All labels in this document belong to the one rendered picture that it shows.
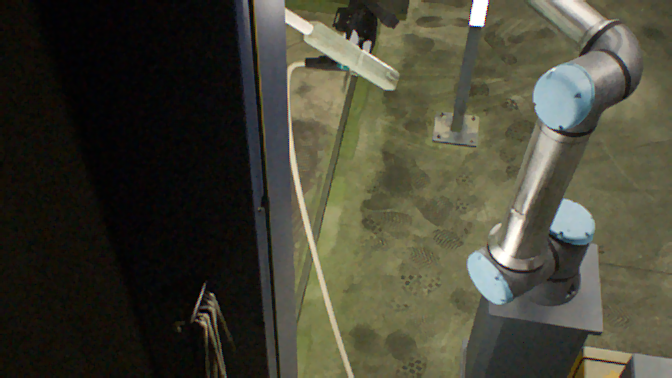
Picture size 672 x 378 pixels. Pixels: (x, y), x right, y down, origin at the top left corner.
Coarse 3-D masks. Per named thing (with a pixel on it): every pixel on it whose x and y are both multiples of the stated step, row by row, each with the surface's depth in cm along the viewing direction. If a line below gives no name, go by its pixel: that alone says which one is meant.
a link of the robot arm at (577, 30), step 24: (528, 0) 165; (552, 0) 161; (576, 0) 160; (552, 24) 162; (576, 24) 157; (600, 24) 155; (624, 24) 155; (576, 48) 159; (600, 48) 151; (624, 48) 149
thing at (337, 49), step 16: (288, 16) 162; (304, 32) 167; (320, 32) 168; (320, 48) 171; (336, 48) 172; (352, 48) 176; (320, 64) 189; (336, 64) 185; (352, 64) 177; (368, 64) 180; (384, 64) 185; (368, 80) 187; (384, 80) 185
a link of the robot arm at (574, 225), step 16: (560, 208) 199; (576, 208) 199; (560, 224) 194; (576, 224) 195; (592, 224) 196; (560, 240) 193; (576, 240) 192; (560, 256) 194; (576, 256) 197; (560, 272) 202; (576, 272) 205
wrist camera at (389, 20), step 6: (366, 0) 183; (372, 0) 182; (366, 6) 183; (372, 6) 181; (378, 6) 180; (372, 12) 181; (378, 12) 179; (384, 12) 178; (390, 12) 178; (384, 18) 178; (390, 18) 177; (396, 18) 179; (384, 24) 179; (390, 24) 178; (396, 24) 179
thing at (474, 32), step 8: (472, 32) 307; (480, 32) 307; (472, 40) 310; (472, 48) 313; (464, 56) 316; (472, 56) 316; (464, 64) 319; (472, 64) 319; (464, 72) 322; (472, 72) 322; (464, 80) 325; (464, 88) 329; (464, 96) 332; (456, 104) 336; (464, 104) 335; (456, 112) 339; (464, 112) 339; (456, 120) 343; (456, 128) 346
